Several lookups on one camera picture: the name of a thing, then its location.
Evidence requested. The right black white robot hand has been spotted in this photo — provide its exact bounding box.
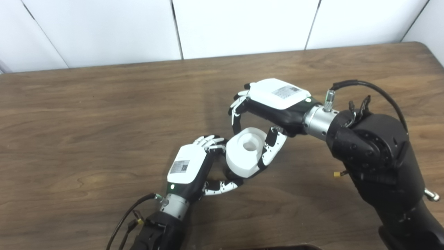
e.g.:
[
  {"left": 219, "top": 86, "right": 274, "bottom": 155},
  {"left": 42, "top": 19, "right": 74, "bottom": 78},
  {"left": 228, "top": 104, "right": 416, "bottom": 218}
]
[{"left": 228, "top": 78, "right": 318, "bottom": 170}]

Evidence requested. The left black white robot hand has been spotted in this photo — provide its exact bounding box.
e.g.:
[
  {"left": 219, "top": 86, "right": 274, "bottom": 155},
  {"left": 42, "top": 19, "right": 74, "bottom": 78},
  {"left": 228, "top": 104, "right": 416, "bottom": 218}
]
[{"left": 166, "top": 135, "right": 244, "bottom": 203}]

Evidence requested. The black flanged holder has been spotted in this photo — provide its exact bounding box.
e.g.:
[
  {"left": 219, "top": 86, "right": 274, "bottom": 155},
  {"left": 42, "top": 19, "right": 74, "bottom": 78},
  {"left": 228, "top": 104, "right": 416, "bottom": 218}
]
[{"left": 224, "top": 168, "right": 243, "bottom": 181}]

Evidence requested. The round white piece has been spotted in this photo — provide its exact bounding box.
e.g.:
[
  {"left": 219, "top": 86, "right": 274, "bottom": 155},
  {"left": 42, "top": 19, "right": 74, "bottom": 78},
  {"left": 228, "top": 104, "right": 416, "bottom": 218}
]
[{"left": 226, "top": 127, "right": 269, "bottom": 179}]

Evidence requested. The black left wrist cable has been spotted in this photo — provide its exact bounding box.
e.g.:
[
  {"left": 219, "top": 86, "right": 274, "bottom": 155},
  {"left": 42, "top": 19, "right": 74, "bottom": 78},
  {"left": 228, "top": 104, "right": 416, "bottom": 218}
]
[{"left": 106, "top": 193, "right": 163, "bottom": 250}]

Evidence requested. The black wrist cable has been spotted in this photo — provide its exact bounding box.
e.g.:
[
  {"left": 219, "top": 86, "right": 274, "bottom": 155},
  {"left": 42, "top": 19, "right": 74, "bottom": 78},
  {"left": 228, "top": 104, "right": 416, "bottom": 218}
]
[
  {"left": 106, "top": 193, "right": 163, "bottom": 250},
  {"left": 323, "top": 80, "right": 409, "bottom": 134}
]

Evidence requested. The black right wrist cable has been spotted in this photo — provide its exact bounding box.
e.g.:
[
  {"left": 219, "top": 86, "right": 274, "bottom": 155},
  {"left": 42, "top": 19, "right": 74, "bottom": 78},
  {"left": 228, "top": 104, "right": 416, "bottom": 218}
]
[{"left": 323, "top": 80, "right": 409, "bottom": 134}]

